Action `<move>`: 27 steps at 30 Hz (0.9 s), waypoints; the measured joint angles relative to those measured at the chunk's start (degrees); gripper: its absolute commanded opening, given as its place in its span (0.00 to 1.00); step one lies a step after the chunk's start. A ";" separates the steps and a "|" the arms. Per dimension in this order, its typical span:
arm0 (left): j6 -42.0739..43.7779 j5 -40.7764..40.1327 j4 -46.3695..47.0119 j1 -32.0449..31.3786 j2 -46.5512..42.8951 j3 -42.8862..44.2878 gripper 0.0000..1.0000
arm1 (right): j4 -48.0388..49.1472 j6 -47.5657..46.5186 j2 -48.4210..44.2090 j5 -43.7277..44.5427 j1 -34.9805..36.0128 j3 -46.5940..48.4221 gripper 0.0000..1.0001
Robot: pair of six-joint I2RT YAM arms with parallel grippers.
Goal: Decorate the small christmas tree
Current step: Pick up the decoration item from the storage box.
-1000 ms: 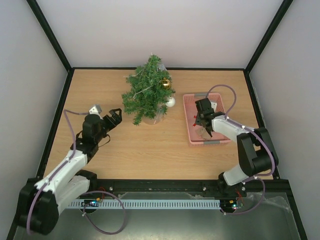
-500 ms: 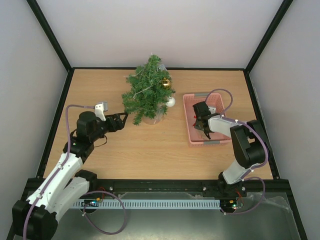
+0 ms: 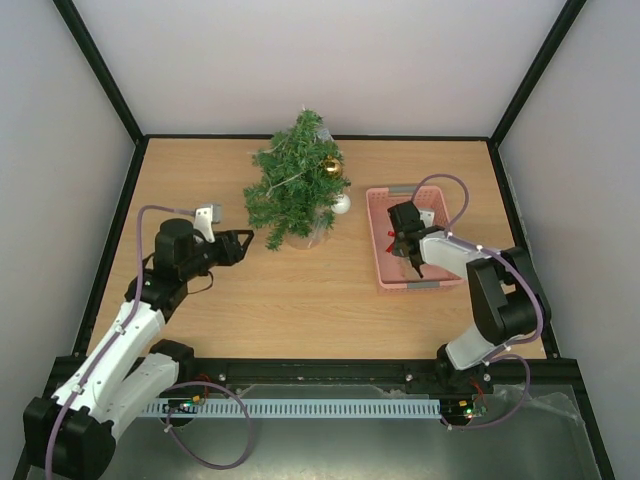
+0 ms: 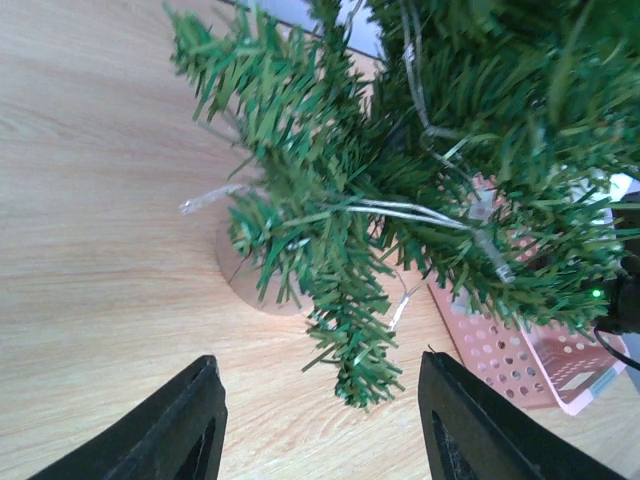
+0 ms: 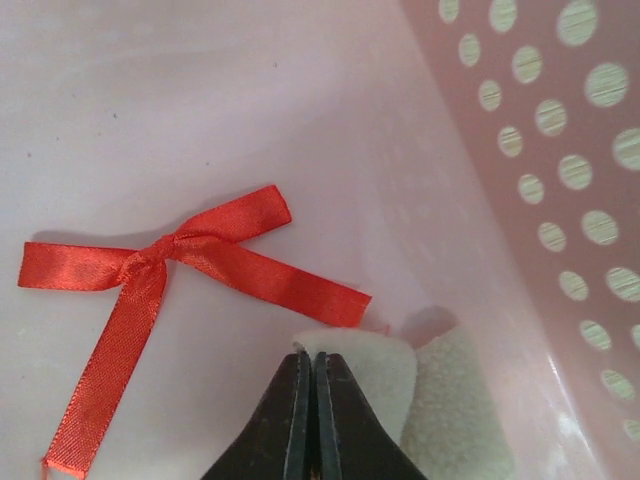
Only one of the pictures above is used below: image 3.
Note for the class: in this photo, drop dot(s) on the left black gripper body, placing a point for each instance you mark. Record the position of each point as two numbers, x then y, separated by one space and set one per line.
228 255

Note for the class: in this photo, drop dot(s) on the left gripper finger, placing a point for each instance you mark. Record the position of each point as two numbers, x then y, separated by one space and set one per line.
240 236
239 251

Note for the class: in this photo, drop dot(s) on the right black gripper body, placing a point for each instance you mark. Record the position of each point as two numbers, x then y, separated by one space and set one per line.
409 245

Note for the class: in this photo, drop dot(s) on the pink plastic basket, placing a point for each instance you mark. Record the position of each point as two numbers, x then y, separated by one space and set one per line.
398 217

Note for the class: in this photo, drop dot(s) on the small green christmas tree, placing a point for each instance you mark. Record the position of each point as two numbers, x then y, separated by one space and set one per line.
295 185

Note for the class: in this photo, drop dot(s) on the white ball ornament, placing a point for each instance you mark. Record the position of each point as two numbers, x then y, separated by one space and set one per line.
341 205

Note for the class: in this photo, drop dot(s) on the silver gift box ornament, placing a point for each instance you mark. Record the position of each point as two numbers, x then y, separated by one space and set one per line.
324 135

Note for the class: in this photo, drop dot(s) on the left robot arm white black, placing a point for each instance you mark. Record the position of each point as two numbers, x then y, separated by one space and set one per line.
74 431

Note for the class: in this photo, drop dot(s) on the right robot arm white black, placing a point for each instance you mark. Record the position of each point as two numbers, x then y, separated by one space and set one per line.
508 303

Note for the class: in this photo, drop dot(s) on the red ribbon bow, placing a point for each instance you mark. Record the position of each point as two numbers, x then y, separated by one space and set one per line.
391 249

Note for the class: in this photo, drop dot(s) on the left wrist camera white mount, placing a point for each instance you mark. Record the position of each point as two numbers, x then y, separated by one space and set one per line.
204 218

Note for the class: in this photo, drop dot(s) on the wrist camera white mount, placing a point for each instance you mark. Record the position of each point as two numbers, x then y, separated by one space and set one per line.
427 216
204 218

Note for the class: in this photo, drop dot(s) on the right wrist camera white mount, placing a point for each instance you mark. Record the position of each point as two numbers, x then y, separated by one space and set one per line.
427 216

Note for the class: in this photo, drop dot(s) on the black aluminium rail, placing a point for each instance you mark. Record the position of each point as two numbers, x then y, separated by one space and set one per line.
410 376

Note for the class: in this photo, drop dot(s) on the light blue cable duct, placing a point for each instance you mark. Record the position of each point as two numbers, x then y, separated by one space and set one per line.
314 409

